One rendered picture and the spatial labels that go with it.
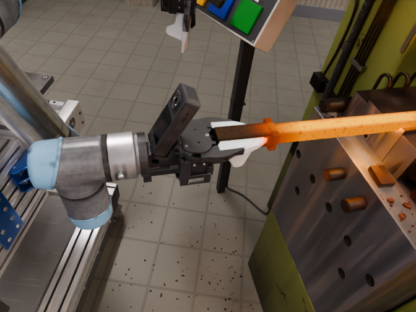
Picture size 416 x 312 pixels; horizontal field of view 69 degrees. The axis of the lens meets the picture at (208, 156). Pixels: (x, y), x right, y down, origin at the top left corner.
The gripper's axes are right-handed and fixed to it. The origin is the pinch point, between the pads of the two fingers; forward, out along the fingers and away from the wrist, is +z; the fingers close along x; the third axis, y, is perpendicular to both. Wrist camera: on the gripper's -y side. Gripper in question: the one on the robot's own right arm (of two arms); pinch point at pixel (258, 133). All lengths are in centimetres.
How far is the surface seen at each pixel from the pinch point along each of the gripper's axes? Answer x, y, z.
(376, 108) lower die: -5.2, 1.2, 27.7
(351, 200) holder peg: 8.7, 12.0, 18.9
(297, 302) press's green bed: 13, 62, 22
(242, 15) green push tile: -44.4, -0.6, 10.9
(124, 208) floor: -55, 101, -30
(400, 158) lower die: 5.4, 4.7, 27.7
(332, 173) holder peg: 1.6, 12.1, 18.5
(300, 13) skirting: -267, 94, 164
